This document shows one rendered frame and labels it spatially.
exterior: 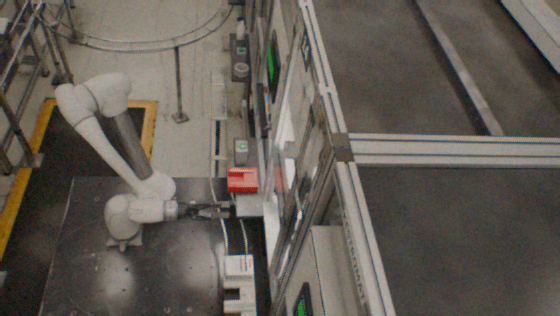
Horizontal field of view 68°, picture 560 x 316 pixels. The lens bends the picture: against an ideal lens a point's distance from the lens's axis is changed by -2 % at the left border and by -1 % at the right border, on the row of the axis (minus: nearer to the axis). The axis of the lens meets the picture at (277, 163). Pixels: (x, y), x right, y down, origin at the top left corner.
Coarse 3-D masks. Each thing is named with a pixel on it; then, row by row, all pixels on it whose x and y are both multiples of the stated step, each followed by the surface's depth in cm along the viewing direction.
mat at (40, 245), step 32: (64, 128) 346; (64, 160) 326; (96, 160) 330; (32, 192) 304; (64, 192) 308; (0, 224) 286; (32, 224) 289; (0, 256) 271; (32, 256) 274; (32, 288) 261
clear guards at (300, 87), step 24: (288, 72) 151; (312, 72) 115; (288, 96) 150; (312, 96) 115; (288, 120) 150; (264, 144) 214; (288, 144) 150; (312, 144) 115; (264, 168) 213; (288, 168) 149; (312, 168) 115; (288, 192) 149; (288, 216) 148; (288, 240) 148
